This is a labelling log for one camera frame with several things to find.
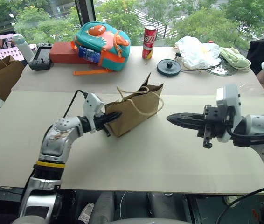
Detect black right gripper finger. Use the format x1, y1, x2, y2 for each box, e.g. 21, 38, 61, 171
172, 112, 205, 120
166, 115, 207, 132

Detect white sneaker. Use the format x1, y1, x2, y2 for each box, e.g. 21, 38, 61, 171
77, 202, 95, 224
223, 195, 240, 206

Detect black garment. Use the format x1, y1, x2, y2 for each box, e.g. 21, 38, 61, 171
246, 28, 264, 78

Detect black round kettle base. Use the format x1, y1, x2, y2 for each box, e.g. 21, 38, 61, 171
156, 58, 182, 77

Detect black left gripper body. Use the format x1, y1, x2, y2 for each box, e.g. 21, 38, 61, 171
94, 113, 111, 138

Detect black window frame pillar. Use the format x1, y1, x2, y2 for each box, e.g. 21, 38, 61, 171
74, 0, 97, 25

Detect red rectangular box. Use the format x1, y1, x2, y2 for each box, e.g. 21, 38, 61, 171
48, 42, 91, 64

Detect brown paper bag flat handles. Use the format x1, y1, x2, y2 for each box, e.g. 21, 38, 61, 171
0, 51, 26, 102

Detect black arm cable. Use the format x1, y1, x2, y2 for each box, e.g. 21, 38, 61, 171
226, 109, 264, 147
63, 89, 89, 118

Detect black power plug with cord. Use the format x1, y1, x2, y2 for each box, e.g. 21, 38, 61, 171
174, 51, 218, 72

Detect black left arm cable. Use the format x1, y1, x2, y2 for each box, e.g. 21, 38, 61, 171
63, 89, 89, 118

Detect grey rounded robot leg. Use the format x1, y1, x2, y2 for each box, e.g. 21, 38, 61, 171
146, 192, 177, 221
91, 191, 117, 224

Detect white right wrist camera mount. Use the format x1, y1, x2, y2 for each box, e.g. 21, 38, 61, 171
215, 83, 243, 143

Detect teal dinosaur kids backpack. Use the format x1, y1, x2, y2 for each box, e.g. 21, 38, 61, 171
70, 21, 132, 76

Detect brown paper bag rope handles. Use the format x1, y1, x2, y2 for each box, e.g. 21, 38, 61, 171
104, 72, 165, 138

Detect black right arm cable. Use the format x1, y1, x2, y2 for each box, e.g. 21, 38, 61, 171
226, 109, 264, 147

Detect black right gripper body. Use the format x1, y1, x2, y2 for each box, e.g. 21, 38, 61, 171
196, 104, 231, 149

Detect black handheld controller with screen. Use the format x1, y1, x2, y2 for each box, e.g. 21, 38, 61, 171
28, 41, 53, 71

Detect red cola can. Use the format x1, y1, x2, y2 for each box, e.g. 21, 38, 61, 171
141, 25, 158, 60

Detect white crumpled plastic bag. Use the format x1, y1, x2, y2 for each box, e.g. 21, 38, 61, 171
174, 35, 222, 70

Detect round silver tray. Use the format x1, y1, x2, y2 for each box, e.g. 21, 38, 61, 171
205, 60, 238, 77

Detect white mint water bottle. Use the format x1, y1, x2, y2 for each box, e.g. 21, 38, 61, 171
12, 33, 35, 62

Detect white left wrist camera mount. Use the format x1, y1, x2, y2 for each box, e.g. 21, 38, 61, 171
83, 92, 105, 134

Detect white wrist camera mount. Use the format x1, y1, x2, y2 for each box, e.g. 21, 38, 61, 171
215, 83, 243, 143
83, 92, 105, 134

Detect light green cloth pouch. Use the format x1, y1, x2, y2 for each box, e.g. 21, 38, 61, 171
218, 47, 252, 73

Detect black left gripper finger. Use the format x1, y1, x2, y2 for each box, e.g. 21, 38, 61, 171
104, 116, 121, 124
103, 112, 123, 119

